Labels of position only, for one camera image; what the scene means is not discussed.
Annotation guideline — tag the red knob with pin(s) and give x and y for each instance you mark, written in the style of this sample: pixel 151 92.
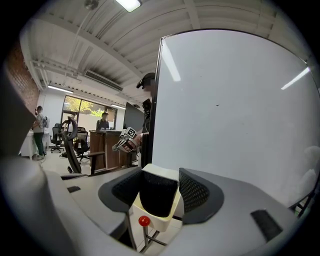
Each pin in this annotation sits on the red knob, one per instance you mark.
pixel 144 221

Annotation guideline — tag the white table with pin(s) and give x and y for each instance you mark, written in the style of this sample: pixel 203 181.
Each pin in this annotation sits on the white table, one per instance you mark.
pixel 27 146

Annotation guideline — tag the dark display panel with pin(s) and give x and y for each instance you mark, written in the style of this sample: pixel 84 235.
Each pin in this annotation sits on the dark display panel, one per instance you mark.
pixel 133 117

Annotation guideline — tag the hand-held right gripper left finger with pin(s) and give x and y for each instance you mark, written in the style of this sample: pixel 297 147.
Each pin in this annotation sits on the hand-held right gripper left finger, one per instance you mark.
pixel 117 195

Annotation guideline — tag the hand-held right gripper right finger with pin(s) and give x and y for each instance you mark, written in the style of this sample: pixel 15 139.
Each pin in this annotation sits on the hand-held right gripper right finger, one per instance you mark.
pixel 200 197

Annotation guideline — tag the wooden desk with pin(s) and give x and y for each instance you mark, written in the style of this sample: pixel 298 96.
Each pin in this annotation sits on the wooden desk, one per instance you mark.
pixel 105 147

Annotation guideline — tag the ceiling panel lamp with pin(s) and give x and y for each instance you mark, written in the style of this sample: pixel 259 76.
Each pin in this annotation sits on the ceiling panel lamp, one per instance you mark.
pixel 130 4

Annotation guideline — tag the black office chair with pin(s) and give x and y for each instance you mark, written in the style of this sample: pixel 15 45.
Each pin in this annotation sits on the black office chair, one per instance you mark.
pixel 83 145
pixel 71 155
pixel 57 138

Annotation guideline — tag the cream plastic bin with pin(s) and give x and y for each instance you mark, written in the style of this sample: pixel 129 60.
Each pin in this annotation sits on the cream plastic bin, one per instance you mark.
pixel 160 172

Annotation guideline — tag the ceiling air conditioner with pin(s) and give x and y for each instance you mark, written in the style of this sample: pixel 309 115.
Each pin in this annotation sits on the ceiling air conditioner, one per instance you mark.
pixel 102 80

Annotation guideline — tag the large window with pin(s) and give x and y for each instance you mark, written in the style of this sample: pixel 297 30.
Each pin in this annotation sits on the large window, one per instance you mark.
pixel 72 103

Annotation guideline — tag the ceiling strip light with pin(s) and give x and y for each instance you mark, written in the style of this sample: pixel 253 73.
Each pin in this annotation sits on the ceiling strip light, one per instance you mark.
pixel 60 89
pixel 118 106

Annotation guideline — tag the large whiteboard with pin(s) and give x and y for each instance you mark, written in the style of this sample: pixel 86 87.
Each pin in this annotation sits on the large whiteboard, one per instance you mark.
pixel 225 112

